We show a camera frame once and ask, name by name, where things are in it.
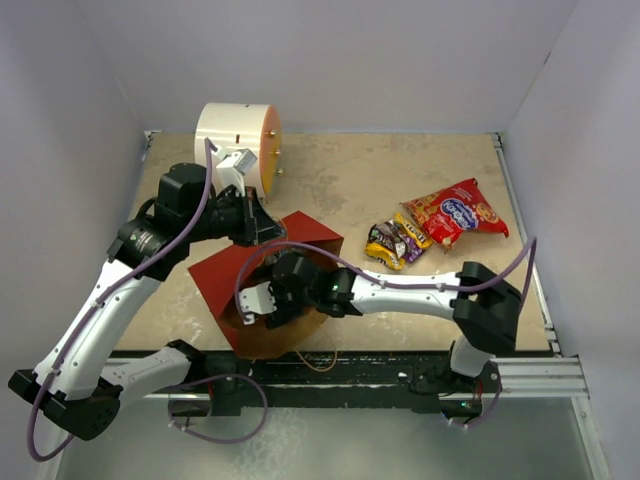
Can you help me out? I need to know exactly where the yellow snack bar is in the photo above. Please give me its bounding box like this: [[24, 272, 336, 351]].
[[365, 224, 406, 270]]

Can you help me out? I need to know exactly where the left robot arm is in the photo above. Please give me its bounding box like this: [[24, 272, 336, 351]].
[[8, 163, 285, 442]]

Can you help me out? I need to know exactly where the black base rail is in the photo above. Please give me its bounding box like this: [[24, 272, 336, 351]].
[[169, 351, 502, 418]]

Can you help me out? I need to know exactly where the yellow brown candy pack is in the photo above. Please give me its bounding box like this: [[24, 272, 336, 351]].
[[393, 213, 433, 249]]

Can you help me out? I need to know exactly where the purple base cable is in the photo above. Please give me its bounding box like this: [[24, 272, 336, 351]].
[[447, 369, 504, 432], [167, 370, 270, 444]]

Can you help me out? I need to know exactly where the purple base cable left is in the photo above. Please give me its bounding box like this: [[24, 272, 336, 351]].
[[167, 370, 270, 444]]

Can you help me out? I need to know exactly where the brown purple candy bar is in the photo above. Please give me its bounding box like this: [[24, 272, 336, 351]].
[[376, 220, 424, 263]]

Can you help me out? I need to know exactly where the white cylinder drum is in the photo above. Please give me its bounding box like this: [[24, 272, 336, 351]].
[[193, 102, 282, 199]]

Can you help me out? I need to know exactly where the red candy bag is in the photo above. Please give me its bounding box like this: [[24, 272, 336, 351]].
[[401, 178, 510, 249]]

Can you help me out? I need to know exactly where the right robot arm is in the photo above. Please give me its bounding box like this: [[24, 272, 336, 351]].
[[259, 252, 523, 391]]

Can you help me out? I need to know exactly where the red paper bag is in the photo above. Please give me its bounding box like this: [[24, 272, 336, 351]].
[[187, 210, 346, 372]]

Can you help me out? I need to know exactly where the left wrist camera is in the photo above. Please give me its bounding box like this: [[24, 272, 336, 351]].
[[215, 148, 258, 196]]

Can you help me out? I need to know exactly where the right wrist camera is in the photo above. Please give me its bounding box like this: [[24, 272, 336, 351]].
[[239, 282, 277, 325]]

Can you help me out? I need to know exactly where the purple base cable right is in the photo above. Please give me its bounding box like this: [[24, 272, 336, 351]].
[[447, 369, 504, 432]]

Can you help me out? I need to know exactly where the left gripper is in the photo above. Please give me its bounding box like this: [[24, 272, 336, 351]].
[[185, 186, 286, 248]]

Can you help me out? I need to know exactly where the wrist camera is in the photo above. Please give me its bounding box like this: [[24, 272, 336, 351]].
[[215, 148, 258, 196], [239, 282, 277, 325]]

